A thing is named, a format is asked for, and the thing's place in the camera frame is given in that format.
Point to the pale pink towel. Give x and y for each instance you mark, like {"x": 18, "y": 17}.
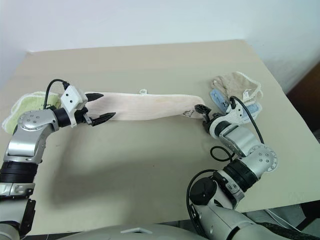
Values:
{"x": 150, "y": 107}

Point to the light green towel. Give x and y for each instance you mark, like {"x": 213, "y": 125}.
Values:
{"x": 37, "y": 100}

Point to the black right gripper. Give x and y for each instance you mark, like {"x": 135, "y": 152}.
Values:
{"x": 207, "y": 126}

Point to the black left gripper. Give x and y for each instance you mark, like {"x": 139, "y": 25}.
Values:
{"x": 82, "y": 116}

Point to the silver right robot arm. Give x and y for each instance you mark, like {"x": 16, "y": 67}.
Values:
{"x": 242, "y": 140}

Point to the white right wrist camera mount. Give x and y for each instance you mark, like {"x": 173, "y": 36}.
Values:
{"x": 233, "y": 113}

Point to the light blue towel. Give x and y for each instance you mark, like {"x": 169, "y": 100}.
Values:
{"x": 218, "y": 98}

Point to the brown wooden furniture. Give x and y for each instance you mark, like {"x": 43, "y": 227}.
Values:
{"x": 306, "y": 100}

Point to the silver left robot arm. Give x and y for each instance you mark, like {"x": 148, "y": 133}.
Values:
{"x": 29, "y": 140}

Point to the silver robot torso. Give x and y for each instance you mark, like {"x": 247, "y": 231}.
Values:
{"x": 162, "y": 233}

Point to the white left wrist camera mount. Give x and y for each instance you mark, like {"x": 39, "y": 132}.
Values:
{"x": 71, "y": 97}

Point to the dark grey bulky object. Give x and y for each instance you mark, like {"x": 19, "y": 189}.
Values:
{"x": 282, "y": 227}

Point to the beige towel with white trim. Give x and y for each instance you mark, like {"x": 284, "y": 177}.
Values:
{"x": 232, "y": 82}

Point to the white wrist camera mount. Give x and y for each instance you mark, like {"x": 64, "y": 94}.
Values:
{"x": 233, "y": 113}
{"x": 71, "y": 97}

